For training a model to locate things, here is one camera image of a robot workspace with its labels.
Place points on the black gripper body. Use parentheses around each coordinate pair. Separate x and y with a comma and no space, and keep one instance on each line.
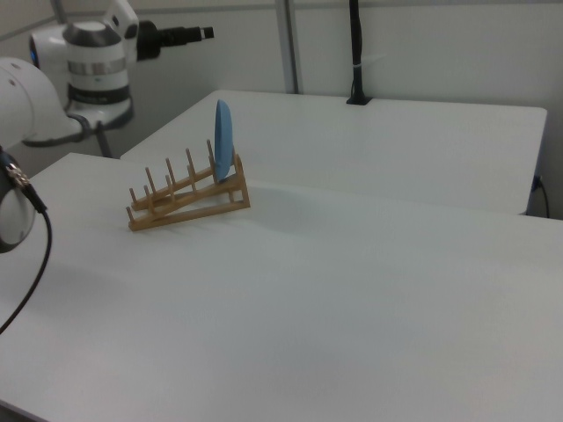
(149,39)

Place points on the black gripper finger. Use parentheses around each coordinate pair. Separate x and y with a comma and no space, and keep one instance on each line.
(206,33)

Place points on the blue round plate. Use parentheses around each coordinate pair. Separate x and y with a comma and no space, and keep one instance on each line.
(223,132)

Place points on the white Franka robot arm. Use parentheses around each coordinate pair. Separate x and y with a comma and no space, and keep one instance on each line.
(94,48)

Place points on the wooden plate rack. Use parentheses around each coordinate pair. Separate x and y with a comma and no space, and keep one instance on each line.
(184,215)

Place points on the black pole with base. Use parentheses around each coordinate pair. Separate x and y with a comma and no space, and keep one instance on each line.
(356,44)

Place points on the white rectangular table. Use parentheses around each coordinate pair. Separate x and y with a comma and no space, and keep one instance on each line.
(396,145)

